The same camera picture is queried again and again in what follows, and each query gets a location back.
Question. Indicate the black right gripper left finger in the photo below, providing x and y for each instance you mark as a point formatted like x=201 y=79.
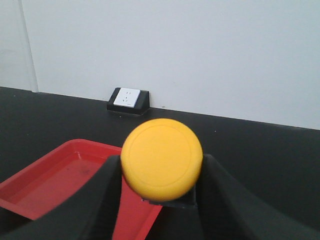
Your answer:
x=89 y=214

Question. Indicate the white socket on black base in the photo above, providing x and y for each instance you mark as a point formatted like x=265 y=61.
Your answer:
x=129 y=101

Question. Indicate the yellow mushroom push button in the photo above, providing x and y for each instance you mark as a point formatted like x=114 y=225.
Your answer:
x=161 y=161

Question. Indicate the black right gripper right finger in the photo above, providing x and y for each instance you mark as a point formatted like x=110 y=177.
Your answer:
x=228 y=211

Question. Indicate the red plastic tray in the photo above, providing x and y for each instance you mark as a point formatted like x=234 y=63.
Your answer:
x=50 y=180

